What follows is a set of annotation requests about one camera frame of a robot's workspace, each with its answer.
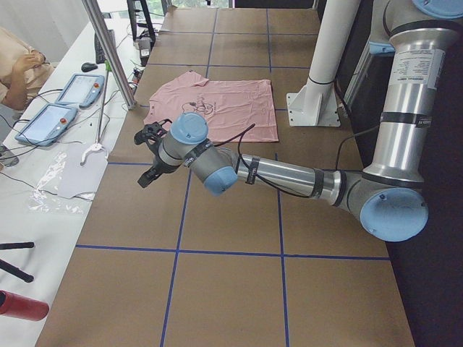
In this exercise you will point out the black keyboard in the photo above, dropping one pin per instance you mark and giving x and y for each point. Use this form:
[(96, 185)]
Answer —
[(99, 52)]

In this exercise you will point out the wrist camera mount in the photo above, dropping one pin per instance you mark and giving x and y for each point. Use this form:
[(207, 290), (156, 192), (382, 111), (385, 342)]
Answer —
[(152, 132)]

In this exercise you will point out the blue teach pendant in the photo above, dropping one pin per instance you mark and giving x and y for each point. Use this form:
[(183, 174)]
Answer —
[(47, 125), (81, 89)]

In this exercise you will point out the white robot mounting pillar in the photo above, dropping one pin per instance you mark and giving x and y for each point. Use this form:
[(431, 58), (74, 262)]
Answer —
[(315, 104)]

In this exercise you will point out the seated person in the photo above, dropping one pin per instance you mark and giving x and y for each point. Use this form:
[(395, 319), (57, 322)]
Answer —
[(24, 71)]

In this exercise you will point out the far blue teach pendant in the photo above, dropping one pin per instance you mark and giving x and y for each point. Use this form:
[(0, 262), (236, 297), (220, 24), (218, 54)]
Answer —
[(81, 89)]

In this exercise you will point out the black tripod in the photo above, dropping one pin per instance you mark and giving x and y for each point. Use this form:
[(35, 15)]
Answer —
[(17, 253)]

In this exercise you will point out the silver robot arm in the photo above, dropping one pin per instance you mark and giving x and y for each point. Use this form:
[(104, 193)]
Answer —
[(385, 196)]

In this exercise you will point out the white paper sheet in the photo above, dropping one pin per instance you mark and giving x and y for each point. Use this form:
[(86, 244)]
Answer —
[(77, 179)]

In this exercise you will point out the clear plastic bag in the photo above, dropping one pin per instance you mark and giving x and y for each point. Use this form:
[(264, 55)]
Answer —
[(45, 199)]

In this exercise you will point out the black computer mouse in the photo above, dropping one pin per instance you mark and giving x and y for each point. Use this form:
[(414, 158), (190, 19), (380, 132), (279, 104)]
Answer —
[(88, 67)]

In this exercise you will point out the aluminium frame post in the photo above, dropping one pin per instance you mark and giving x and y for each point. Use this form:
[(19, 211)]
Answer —
[(99, 25)]

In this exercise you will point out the near blue teach pendant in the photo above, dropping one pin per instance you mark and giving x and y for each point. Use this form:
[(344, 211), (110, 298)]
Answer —
[(47, 125)]

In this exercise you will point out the pink Snoopy t-shirt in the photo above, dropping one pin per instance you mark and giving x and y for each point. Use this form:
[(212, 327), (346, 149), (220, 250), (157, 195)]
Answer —
[(229, 107)]

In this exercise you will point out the red cylinder bottle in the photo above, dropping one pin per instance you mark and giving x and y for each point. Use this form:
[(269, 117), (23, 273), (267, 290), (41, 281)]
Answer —
[(22, 307)]

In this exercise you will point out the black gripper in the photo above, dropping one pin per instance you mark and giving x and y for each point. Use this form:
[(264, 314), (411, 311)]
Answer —
[(156, 167)]

